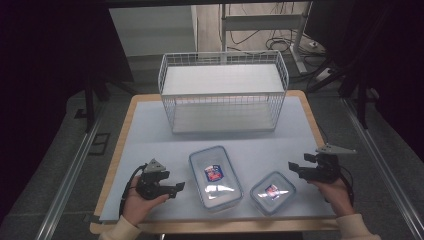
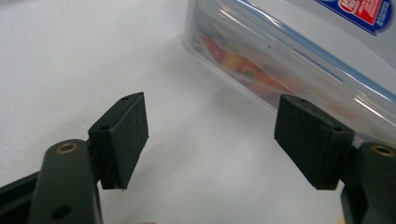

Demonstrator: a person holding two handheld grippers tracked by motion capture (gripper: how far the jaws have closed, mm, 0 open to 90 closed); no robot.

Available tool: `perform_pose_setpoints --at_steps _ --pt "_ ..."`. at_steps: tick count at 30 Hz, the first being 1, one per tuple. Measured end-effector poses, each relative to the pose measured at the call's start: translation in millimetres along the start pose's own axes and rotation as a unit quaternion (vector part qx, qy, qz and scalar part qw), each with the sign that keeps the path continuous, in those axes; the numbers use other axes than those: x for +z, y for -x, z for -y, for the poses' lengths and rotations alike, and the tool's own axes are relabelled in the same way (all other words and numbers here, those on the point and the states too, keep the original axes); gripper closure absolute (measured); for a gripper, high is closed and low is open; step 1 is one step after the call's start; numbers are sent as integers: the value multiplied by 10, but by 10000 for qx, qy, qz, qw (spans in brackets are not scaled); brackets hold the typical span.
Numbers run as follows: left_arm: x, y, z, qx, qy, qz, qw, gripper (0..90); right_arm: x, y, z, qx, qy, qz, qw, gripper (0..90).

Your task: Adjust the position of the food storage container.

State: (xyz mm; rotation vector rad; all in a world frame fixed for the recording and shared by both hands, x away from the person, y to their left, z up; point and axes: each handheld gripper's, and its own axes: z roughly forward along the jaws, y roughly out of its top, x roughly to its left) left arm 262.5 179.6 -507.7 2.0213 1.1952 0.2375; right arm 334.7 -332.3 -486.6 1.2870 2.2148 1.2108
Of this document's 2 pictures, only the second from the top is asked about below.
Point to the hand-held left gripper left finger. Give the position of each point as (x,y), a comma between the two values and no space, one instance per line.
(121,140)

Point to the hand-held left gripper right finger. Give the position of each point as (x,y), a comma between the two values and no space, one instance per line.
(308,140)

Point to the clear plastic food container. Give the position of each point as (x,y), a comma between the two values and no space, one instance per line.
(208,43)

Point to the orange red item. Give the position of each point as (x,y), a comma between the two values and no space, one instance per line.
(233,60)

